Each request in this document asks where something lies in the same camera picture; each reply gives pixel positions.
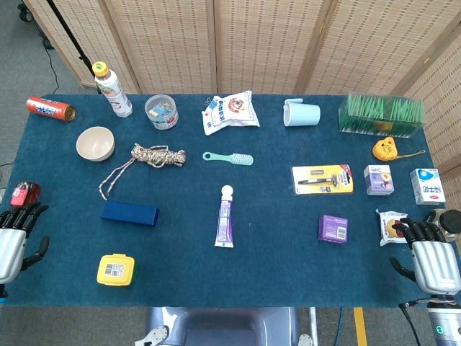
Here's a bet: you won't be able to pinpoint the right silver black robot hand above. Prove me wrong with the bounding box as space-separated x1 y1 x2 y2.
389 217 461 298

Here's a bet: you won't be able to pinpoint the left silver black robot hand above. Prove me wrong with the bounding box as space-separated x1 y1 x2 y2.
0 203 50 285

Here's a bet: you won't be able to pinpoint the purple toothpaste tube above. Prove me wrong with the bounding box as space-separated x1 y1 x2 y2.
214 197 235 249

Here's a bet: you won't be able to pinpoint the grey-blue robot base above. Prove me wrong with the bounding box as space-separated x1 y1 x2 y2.
135 306 314 346

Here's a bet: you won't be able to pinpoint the drink bottle yellow cap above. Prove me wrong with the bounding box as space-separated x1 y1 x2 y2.
91 61 133 118

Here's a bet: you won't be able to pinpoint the glass jar black lid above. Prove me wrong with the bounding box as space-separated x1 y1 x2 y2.
424 208 461 243

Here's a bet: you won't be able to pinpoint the amber syrup bottle red label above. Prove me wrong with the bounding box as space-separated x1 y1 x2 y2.
9 181 42 210

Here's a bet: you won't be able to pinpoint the white packaged pastry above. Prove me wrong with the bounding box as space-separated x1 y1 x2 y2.
375 208 414 247

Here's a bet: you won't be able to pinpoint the white blue milk carton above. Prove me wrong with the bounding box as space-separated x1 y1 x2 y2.
409 168 447 206

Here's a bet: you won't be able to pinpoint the purple white juice carton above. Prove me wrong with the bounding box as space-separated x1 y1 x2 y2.
363 164 395 197

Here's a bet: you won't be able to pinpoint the purple cardboard box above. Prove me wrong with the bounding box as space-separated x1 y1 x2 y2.
317 214 349 245

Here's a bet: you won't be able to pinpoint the yellow lidded green container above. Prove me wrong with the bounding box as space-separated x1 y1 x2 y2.
97 253 138 288

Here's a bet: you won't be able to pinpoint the yellow tape measure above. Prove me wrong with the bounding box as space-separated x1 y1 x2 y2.
372 136 426 161

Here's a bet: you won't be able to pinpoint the dark blue long box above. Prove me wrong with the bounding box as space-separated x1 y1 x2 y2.
100 200 160 227

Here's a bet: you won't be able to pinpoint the beige bowl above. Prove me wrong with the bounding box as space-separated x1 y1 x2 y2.
76 125 116 162

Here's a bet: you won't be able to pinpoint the white table leg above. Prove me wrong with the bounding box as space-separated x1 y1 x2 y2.
309 306 320 346

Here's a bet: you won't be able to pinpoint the razor in yellow blister pack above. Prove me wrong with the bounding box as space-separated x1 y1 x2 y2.
290 164 354 196

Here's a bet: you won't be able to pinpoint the orange red drink can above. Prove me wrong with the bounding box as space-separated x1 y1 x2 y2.
26 96 76 122

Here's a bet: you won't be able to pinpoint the clear box green packets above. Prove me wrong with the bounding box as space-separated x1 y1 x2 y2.
338 93 426 138

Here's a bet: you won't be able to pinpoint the blue table cloth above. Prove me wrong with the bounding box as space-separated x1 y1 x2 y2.
0 93 461 309

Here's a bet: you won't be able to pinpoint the light blue mug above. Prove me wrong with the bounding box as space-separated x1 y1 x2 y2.
282 97 321 128

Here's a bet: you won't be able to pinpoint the clear jar of clips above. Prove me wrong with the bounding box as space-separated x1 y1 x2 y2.
144 94 179 130

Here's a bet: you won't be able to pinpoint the black tripod stand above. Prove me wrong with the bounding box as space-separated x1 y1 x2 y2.
17 0 102 94

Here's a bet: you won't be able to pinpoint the mint green brush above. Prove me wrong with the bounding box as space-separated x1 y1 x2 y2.
202 151 254 167

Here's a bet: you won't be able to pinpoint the white snack bag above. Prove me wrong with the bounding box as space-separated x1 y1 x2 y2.
201 89 261 136

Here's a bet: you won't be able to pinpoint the bamboo folding screen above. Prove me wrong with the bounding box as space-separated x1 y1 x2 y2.
21 0 461 217

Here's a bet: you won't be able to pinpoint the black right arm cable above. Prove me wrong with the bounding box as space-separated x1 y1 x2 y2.
398 301 423 346

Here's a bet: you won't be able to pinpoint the blue floor cable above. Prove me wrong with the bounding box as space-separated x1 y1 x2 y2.
334 306 344 346

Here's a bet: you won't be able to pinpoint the braided multicolour rope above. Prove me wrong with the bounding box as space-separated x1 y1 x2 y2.
99 143 187 201

